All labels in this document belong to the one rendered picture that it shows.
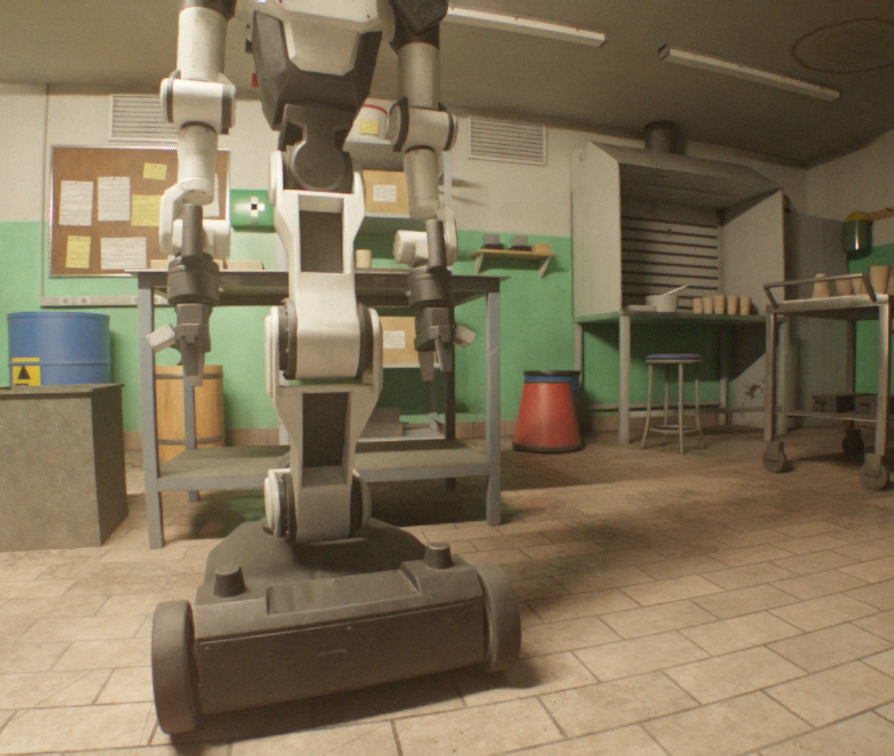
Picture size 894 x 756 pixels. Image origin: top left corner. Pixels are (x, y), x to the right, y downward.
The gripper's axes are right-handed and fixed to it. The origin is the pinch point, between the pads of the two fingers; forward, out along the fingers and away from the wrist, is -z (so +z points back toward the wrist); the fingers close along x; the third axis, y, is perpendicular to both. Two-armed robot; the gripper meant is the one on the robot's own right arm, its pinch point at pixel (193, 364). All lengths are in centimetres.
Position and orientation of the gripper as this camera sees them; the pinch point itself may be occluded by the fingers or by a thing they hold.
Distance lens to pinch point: 102.3
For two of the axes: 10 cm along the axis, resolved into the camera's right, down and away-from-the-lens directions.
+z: -0.8, -9.9, 1.3
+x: 3.6, -1.5, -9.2
